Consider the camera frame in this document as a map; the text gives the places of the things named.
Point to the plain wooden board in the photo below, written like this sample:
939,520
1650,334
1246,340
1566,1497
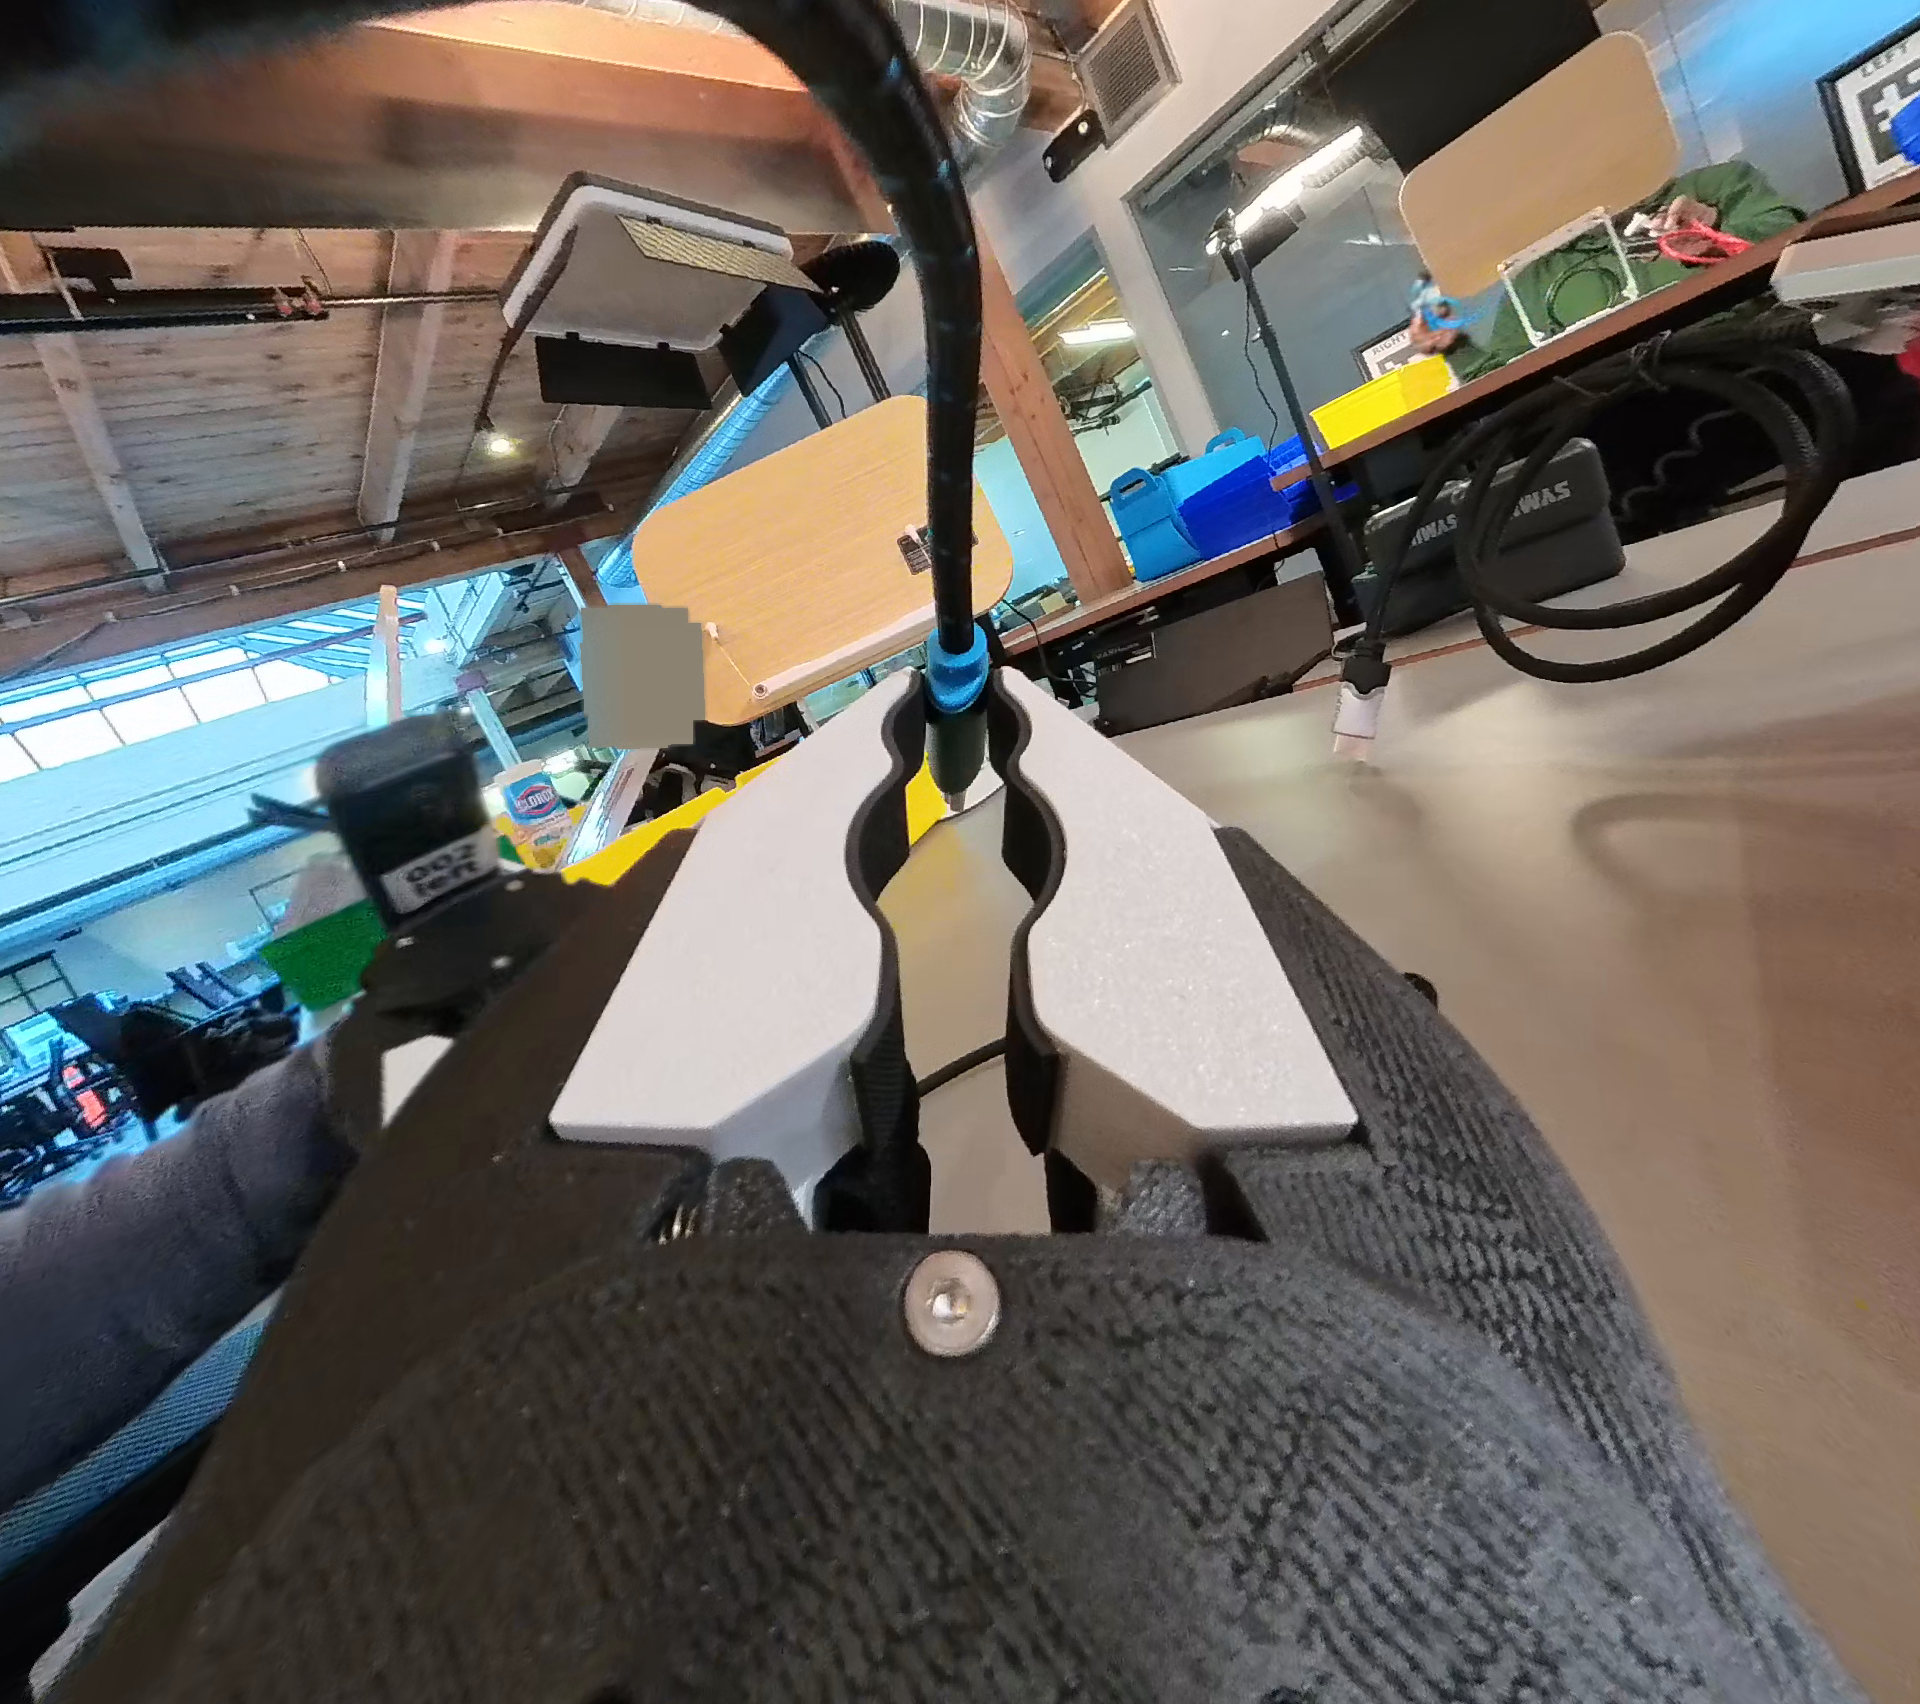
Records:
1545,159

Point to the disinfecting wipes canister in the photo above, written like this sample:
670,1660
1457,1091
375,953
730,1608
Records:
537,816

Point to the white led light panel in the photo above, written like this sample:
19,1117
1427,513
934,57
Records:
645,264

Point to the grey box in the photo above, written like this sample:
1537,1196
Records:
1844,286

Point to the green storage bin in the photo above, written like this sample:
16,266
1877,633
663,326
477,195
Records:
323,963

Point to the long wooden workbench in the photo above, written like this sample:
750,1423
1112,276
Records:
1650,321

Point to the wooden board with label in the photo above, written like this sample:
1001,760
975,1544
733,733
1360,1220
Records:
795,549

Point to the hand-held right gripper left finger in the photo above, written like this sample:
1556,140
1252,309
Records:
721,969

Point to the person's left forearm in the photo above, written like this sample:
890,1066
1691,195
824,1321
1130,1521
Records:
134,1238

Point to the dark blue storage bin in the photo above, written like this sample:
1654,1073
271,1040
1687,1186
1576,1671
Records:
1313,467

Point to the yellow storage bin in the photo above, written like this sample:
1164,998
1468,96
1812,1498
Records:
1380,403

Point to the black wall speaker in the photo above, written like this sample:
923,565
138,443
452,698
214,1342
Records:
1074,144

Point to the black box under light panel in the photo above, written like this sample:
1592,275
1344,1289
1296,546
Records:
631,373

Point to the grey vent grille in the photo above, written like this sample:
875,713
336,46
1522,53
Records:
1125,67

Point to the blue grey fabric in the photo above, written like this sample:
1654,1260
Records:
104,1479

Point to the black office chair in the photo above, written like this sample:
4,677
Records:
165,1058

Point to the silver ventilation duct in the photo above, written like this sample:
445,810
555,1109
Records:
960,46

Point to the black tool case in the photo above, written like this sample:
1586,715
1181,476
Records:
1560,527

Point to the light blue storage bin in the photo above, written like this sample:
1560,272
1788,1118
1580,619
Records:
1239,496

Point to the small framed tag print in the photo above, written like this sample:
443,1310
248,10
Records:
1387,355

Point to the black light stand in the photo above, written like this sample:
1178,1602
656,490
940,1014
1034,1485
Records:
1290,415

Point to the black roller blind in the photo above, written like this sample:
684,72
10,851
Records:
1463,39

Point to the black panel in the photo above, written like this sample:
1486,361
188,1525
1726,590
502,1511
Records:
1215,662

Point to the large framed tag print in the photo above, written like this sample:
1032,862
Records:
1874,106

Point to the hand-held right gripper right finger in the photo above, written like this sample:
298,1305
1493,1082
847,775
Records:
1184,969

